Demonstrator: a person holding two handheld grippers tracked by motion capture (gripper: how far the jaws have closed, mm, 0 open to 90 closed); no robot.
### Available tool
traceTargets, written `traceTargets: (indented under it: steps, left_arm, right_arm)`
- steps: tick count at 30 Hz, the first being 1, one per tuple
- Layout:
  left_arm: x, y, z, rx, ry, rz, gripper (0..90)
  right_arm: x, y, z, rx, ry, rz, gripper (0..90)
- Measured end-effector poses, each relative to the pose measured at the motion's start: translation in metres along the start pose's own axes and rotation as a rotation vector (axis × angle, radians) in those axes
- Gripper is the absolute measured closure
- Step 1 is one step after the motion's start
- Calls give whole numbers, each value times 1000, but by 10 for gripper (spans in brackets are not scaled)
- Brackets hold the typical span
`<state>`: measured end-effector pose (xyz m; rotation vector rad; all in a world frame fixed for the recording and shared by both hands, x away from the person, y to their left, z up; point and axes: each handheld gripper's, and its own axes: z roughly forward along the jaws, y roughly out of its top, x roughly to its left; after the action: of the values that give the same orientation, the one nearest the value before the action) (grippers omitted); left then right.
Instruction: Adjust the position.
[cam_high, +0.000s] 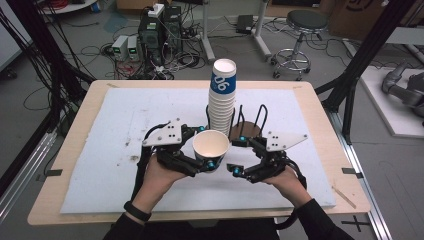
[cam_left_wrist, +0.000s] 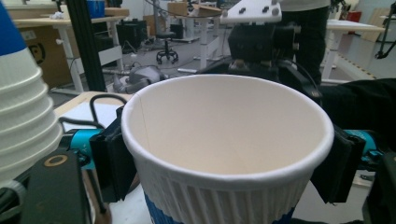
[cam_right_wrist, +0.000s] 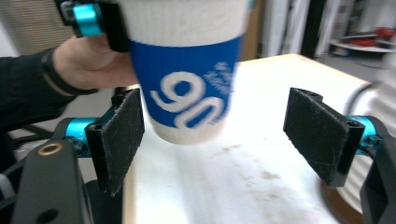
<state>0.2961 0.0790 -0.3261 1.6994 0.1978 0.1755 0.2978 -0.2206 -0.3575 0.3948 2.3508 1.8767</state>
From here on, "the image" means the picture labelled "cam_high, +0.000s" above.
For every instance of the blue banded paper cup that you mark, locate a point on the blue banded paper cup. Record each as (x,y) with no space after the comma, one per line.
(210,146)

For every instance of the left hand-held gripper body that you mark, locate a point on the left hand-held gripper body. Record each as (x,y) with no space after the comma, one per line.
(165,136)

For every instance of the light wooden table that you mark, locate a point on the light wooden table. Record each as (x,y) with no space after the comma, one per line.
(346,196)

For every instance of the brown cardboard box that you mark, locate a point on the brown cardboard box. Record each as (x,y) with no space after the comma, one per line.
(131,4)

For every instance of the person's left hand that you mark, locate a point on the person's left hand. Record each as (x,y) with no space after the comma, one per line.
(156,186)

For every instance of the large printed cardboard box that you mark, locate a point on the large printed cardboard box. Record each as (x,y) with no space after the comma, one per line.
(360,16)

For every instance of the white metal desk leg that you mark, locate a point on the white metal desk leg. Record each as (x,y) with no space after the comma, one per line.
(207,40)
(261,33)

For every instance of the black computer tower green label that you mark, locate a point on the black computer tower green label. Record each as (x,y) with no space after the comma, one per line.
(150,36)

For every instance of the person's dark clothed body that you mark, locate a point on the person's dark clothed body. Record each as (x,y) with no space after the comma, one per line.
(213,231)

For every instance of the white power strip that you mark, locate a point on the white power strip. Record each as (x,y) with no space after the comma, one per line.
(156,10)

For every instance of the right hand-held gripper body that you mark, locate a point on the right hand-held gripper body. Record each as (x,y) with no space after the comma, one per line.
(283,140)

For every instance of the white power supply box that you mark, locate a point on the white power supply box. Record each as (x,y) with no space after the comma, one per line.
(120,46)
(133,48)

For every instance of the black wristband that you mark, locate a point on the black wristband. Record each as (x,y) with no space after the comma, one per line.
(136,211)

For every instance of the black flat box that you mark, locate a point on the black flat box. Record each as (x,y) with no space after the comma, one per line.
(245,23)

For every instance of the black metal frame post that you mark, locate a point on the black metal frame post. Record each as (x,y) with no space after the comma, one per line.
(366,56)

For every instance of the white foam mat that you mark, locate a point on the white foam mat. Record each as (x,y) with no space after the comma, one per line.
(110,180)

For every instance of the thin wooden stick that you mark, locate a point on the thin wooden stick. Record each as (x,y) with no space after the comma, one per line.
(343,196)

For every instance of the aluminium floor rail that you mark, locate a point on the aluminium floor rail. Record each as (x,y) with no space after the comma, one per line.
(26,166)
(363,180)

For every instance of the person's right hand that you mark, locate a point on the person's right hand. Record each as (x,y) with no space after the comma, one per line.
(293,190)

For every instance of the stack of paper cups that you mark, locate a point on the stack of paper cups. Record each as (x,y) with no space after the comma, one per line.
(222,100)

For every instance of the black tape strip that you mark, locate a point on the black tape strip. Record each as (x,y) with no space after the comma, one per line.
(351,172)
(53,173)

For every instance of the white platform board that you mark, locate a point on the white platform board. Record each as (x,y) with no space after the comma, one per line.
(383,113)

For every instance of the black round stool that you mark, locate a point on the black round stool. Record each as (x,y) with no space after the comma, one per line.
(306,20)

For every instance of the round white table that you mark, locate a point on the round white table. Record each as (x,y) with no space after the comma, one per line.
(70,6)

